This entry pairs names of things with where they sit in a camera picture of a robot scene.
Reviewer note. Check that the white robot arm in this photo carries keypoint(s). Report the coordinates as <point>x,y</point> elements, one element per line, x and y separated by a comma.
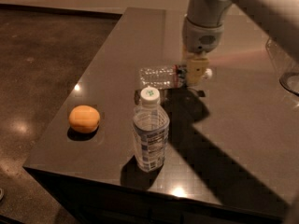
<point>204,23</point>

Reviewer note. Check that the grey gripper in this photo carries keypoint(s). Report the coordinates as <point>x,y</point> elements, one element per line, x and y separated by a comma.
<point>202,37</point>

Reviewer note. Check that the clear water bottle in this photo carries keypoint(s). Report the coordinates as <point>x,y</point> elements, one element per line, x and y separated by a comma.
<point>170,76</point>

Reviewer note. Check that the orange fruit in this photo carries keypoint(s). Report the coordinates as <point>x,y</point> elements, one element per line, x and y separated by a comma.
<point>84,119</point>

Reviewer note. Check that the upright blue label plastic bottle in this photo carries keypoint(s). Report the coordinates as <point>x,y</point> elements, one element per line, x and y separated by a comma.
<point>150,131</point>

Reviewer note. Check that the clear glass container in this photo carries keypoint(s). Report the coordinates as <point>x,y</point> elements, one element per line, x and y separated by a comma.
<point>286,68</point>

